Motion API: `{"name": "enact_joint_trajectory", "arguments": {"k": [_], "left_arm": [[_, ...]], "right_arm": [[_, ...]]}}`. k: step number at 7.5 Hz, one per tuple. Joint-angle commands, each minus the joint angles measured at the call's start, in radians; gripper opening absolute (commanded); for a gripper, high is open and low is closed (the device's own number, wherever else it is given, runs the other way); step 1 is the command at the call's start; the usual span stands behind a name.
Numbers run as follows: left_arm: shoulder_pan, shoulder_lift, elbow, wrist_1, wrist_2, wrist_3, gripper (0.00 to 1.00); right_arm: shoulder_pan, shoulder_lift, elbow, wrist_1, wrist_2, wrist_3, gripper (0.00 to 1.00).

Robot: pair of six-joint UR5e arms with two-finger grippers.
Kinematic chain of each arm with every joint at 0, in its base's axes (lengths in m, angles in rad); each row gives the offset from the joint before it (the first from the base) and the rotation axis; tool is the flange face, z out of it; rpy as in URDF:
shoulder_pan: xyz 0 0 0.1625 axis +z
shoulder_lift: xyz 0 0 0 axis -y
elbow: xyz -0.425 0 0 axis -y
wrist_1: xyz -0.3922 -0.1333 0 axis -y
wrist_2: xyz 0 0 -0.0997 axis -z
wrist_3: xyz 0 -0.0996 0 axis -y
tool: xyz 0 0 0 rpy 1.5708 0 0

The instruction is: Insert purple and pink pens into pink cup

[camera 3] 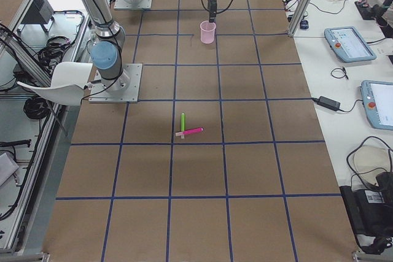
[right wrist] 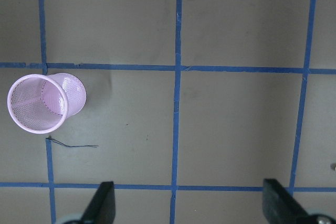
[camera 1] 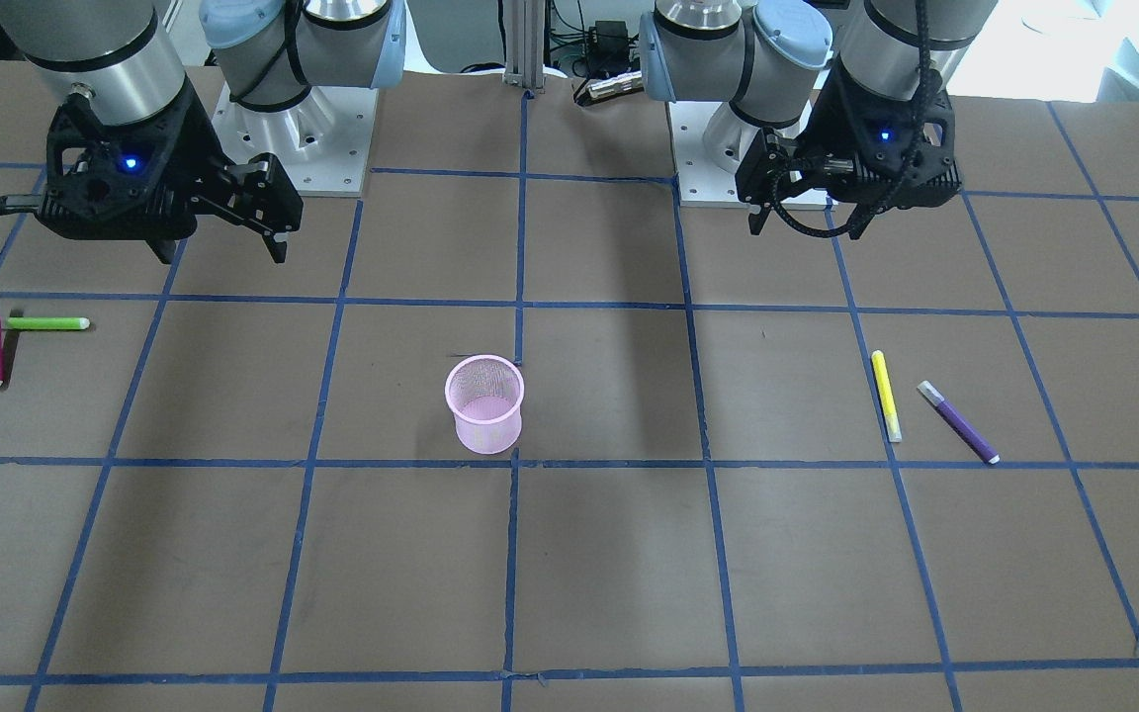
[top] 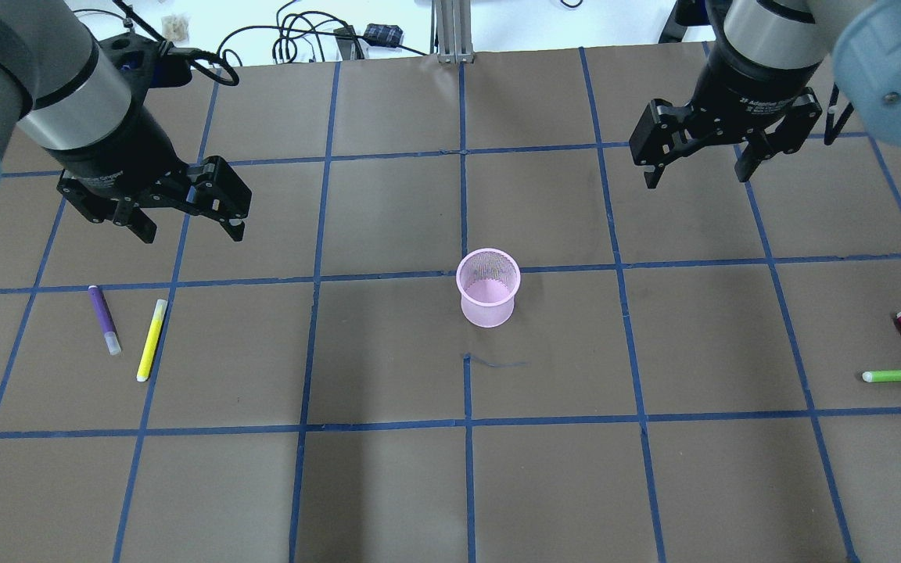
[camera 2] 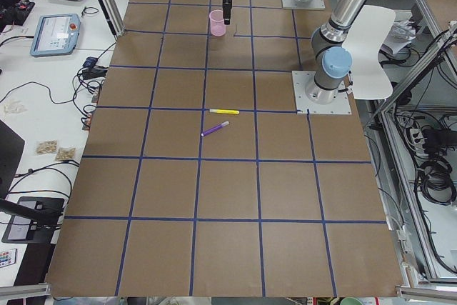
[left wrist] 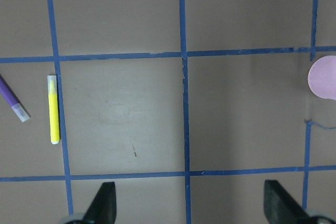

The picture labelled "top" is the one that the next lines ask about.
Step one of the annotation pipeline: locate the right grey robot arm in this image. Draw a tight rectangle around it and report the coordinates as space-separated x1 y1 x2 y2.
629 1 901 189

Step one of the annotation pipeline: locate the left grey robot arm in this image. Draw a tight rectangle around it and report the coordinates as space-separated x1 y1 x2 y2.
0 1 253 243

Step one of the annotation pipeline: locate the pink mesh cup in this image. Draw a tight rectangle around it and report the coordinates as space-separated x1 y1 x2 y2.
454 247 521 328

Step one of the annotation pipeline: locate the aluminium frame post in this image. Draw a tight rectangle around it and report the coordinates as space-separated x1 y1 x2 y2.
430 1 475 64

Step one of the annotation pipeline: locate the yellow marker pen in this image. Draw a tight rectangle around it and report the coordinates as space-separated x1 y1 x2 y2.
135 299 168 382

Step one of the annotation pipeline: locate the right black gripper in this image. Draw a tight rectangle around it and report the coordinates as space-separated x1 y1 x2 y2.
629 43 823 189

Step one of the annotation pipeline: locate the black power adapter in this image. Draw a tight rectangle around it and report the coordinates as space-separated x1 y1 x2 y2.
361 23 404 48

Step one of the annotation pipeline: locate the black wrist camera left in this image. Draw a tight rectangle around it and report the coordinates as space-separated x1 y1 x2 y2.
99 33 240 88

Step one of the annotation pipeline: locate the purple marker pen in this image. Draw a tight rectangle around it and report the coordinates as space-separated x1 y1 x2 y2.
87 285 122 356

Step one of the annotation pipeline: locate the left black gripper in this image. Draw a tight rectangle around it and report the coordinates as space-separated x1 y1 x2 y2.
57 109 253 245

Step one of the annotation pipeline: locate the black cable bundle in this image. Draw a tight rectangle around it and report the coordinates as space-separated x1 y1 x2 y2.
216 0 428 67

